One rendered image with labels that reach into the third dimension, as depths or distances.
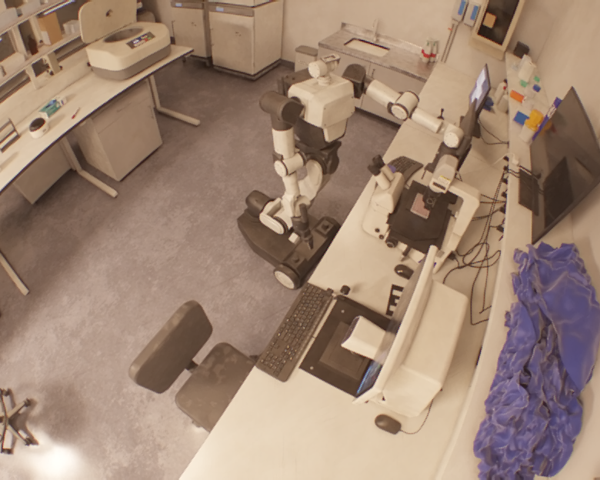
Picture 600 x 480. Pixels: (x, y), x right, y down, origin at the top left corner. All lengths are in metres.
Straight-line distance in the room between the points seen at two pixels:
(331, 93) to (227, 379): 1.36
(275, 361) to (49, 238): 2.43
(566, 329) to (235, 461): 1.17
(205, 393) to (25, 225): 2.55
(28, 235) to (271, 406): 2.77
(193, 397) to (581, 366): 1.51
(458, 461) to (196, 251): 2.15
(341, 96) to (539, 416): 1.31
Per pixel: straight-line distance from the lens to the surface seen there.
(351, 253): 1.57
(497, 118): 3.27
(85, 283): 2.70
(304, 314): 1.38
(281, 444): 1.30
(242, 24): 4.02
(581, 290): 1.10
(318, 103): 1.34
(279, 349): 1.33
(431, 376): 0.88
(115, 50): 2.80
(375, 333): 1.08
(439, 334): 0.92
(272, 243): 2.25
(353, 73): 1.55
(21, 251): 3.35
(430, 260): 0.92
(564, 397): 0.98
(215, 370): 1.62
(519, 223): 1.37
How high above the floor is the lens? 2.05
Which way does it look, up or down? 56 degrees down
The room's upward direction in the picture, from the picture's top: 7 degrees clockwise
